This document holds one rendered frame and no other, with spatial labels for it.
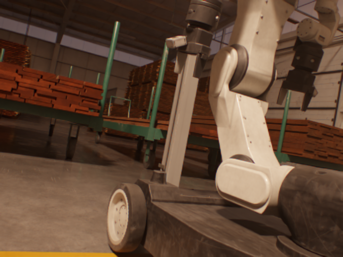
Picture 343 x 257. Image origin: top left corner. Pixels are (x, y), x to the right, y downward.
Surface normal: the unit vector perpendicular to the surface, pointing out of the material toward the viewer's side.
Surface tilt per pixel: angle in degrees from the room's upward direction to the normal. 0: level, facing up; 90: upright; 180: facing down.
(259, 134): 60
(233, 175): 90
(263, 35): 100
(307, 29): 90
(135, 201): 49
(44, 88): 90
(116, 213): 90
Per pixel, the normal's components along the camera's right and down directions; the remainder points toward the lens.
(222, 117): -0.85, 0.25
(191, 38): -0.85, -0.18
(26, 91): 0.41, 0.05
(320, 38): 0.44, 0.26
